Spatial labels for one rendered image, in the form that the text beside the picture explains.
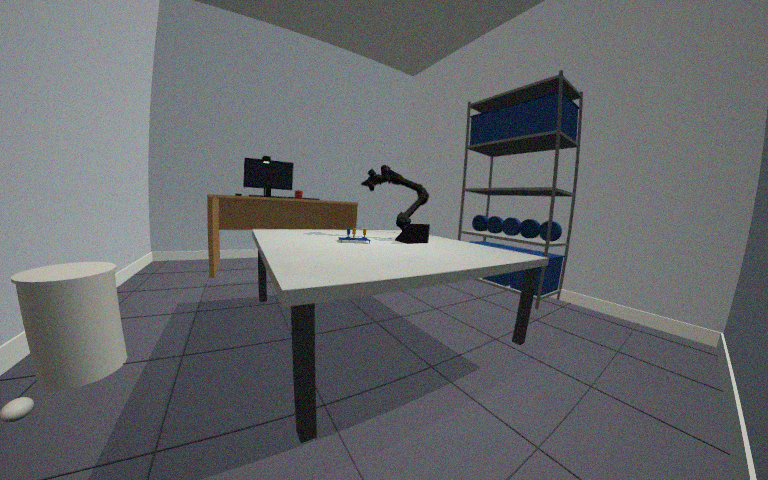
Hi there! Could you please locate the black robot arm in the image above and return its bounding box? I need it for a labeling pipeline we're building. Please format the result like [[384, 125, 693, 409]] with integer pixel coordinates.
[[368, 165, 429, 231]]

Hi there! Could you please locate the blue circuit board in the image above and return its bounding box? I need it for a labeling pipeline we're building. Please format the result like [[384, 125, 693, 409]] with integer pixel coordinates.
[[338, 228, 370, 244]]

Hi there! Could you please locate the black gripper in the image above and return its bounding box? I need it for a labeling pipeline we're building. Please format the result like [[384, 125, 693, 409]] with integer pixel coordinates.
[[361, 175, 382, 191]]

